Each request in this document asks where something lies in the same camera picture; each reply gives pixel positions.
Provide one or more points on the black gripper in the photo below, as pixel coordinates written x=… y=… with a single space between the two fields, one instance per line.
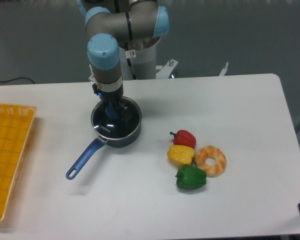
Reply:
x=122 y=108

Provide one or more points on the glass pot lid blue knob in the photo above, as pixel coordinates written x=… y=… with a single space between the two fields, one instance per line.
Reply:
x=110 y=127

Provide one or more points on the dark blue saucepan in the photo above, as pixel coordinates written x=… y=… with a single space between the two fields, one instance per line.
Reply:
x=95 y=145

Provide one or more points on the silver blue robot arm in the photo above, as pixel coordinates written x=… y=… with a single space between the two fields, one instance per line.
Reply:
x=122 y=43

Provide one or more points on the red toy bell pepper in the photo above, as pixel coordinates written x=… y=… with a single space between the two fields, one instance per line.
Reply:
x=184 y=138

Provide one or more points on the yellow toy bell pepper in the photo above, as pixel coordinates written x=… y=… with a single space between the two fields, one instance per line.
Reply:
x=181 y=155

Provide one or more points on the green toy bell pepper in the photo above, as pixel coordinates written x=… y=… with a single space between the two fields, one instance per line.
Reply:
x=190 y=178

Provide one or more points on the yellow plastic basket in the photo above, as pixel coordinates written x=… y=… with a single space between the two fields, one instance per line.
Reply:
x=15 y=126

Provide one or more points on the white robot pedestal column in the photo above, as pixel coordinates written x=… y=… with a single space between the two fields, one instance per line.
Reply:
x=138 y=59

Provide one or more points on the white metal base frame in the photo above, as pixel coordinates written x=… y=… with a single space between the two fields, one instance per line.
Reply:
x=166 y=71

